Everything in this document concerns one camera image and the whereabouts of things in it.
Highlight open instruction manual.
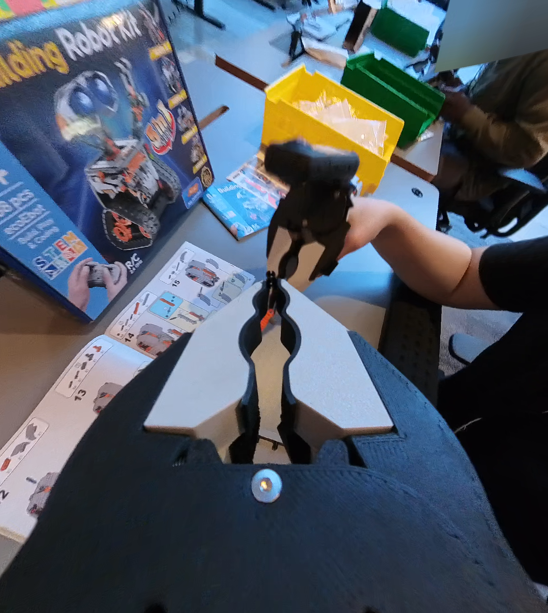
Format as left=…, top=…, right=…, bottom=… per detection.
left=0, top=241, right=256, bottom=543

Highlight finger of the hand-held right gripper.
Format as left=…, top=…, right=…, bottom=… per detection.
left=267, top=222, right=304, bottom=281
left=308, top=228, right=350, bottom=282

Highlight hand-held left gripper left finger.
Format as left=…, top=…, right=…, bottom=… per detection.
left=144, top=281, right=267, bottom=464

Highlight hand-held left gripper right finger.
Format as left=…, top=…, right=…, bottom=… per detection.
left=275, top=279, right=395, bottom=464

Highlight green plastic bin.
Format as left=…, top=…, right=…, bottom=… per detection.
left=340, top=52, right=446, bottom=150
left=369, top=2, right=432, bottom=57

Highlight person's right forearm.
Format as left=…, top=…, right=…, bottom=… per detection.
left=372, top=211, right=500, bottom=312

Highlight clear plastic bags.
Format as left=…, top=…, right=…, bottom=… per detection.
left=292, top=93, right=389, bottom=156

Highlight black textured pad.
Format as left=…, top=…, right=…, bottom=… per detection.
left=378, top=280, right=443, bottom=405

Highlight person's right hand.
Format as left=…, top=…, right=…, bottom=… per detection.
left=339, top=197, right=400, bottom=260

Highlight person's black shirt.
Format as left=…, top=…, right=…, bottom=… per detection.
left=437, top=227, right=548, bottom=597

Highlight blue booklet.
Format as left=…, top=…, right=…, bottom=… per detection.
left=201, top=181, right=282, bottom=241

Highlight large yellow plastic bin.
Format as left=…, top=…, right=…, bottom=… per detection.
left=261, top=64, right=405, bottom=196

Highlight printed sticker sheet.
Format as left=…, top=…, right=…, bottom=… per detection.
left=228, top=152, right=290, bottom=202

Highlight blue toy robot box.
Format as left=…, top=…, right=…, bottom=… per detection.
left=0, top=0, right=216, bottom=322

